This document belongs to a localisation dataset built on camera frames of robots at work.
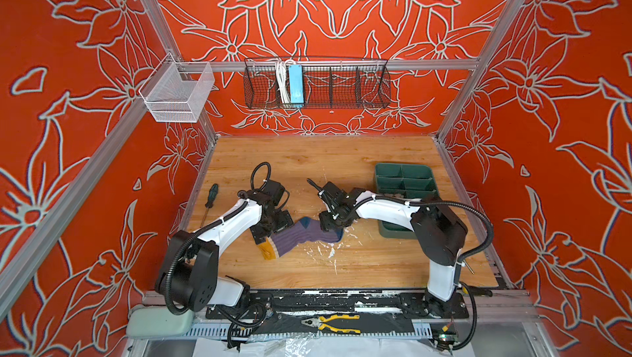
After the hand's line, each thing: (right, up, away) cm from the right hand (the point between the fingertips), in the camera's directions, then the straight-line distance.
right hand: (322, 225), depth 89 cm
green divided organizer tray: (+37, +15, +12) cm, 42 cm away
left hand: (-15, -1, -4) cm, 15 cm away
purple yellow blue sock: (-7, -2, -1) cm, 7 cm away
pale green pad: (-47, -21, -21) cm, 56 cm away
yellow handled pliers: (-2, -23, -19) cm, 30 cm away
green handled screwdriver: (-45, +9, +8) cm, 46 cm away
